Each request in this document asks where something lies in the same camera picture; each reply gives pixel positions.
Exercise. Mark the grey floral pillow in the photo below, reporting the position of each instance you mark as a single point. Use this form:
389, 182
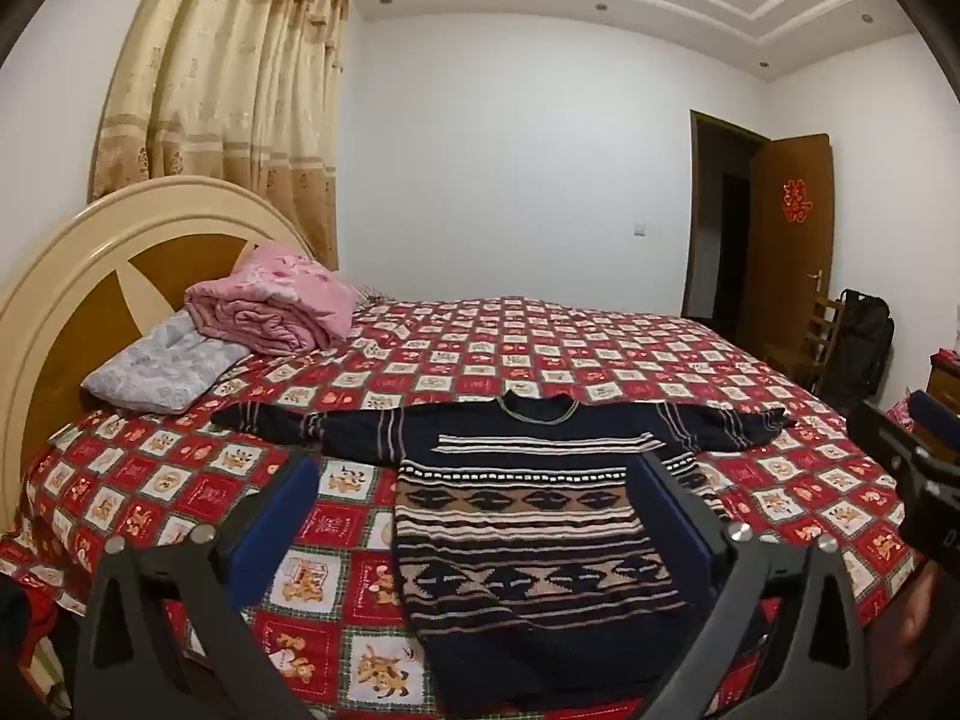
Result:
165, 364

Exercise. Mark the red checkered bear bedspread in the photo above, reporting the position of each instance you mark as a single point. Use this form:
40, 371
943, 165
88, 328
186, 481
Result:
525, 345

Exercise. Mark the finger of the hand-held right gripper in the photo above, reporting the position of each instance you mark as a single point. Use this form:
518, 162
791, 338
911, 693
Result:
885, 442
937, 424

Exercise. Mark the person's right forearm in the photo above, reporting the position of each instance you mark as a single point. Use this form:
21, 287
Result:
911, 615

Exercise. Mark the wooden chair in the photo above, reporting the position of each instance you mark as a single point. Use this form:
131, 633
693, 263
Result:
821, 345

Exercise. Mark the black bag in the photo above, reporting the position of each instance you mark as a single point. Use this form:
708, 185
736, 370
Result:
862, 352

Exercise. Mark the person's dark clothing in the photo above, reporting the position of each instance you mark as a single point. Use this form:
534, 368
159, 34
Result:
22, 652

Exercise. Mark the navy patterned knit sweater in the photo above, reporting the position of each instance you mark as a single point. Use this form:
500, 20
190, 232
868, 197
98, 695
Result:
525, 540

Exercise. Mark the red paper door decoration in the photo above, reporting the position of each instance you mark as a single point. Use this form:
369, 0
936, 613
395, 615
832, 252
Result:
794, 201

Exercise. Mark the cream and wood headboard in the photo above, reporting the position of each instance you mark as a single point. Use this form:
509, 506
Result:
75, 255

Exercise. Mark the folded pink quilt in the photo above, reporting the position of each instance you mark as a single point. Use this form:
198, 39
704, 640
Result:
277, 307

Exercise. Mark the red gift bag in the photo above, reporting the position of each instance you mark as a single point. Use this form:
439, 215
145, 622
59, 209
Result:
898, 414

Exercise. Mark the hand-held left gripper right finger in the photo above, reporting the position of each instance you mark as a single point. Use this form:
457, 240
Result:
675, 517

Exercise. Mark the beige patterned curtain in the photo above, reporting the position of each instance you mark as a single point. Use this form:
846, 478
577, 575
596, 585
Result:
225, 75

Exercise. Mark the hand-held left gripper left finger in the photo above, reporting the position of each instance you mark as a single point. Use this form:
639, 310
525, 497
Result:
281, 499

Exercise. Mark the brown wooden door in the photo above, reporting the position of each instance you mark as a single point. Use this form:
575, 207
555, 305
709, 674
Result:
787, 277

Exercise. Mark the dark wooden door frame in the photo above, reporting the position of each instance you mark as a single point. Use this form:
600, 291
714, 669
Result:
709, 165

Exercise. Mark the wooden nightstand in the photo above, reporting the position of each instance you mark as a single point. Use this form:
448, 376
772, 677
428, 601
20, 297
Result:
945, 390

